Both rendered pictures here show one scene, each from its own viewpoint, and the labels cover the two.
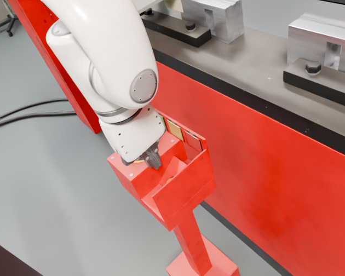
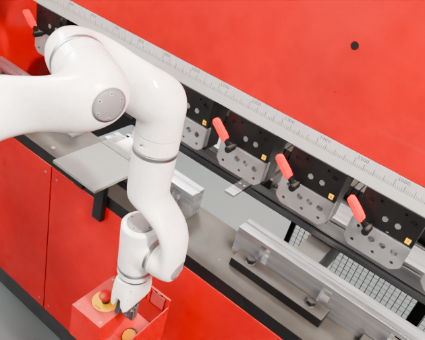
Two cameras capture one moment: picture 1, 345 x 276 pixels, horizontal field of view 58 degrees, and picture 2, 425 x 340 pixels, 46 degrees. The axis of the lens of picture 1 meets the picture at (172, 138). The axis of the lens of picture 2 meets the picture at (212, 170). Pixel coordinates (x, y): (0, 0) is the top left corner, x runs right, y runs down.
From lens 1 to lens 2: 79 cm
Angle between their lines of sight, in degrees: 29
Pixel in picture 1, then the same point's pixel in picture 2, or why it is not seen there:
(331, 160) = (253, 327)
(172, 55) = not seen: hidden behind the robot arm
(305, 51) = (247, 246)
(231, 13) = (195, 198)
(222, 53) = not seen: hidden behind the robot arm
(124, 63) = (178, 260)
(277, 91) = (225, 272)
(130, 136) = (135, 293)
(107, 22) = (179, 240)
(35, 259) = not seen: outside the picture
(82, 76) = (138, 256)
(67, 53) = (137, 242)
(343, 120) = (265, 301)
